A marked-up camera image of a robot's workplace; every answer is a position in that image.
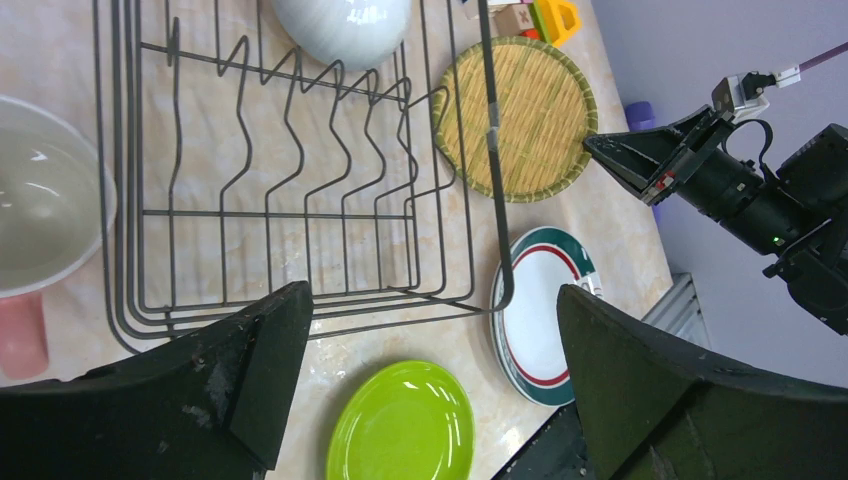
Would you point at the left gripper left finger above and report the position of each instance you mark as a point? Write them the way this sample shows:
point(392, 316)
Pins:
point(212, 404)

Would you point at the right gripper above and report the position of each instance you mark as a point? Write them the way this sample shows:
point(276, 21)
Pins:
point(771, 211)

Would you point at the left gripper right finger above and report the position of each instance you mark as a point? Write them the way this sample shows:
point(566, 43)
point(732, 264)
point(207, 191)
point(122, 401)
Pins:
point(654, 406)

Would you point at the woven bamboo tray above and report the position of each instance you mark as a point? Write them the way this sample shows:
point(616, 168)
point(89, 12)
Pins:
point(546, 110)

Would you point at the grey wire dish rack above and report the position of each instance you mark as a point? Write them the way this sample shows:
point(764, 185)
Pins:
point(127, 315)

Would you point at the white ceramic bowl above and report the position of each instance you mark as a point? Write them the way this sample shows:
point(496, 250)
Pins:
point(360, 34)

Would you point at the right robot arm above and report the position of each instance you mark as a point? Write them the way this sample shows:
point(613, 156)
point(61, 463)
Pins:
point(817, 280)

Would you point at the white plate green red rim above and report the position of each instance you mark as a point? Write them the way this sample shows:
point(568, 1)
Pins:
point(525, 333)

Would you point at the yellow toy triangle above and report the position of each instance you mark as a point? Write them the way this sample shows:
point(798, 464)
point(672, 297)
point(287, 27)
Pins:
point(556, 20)

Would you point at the stack of coloured blocks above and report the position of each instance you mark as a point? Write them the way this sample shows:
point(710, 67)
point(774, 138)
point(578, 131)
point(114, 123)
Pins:
point(513, 18)

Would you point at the white cup pink handle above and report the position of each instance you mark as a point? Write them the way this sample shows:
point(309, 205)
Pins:
point(57, 202)

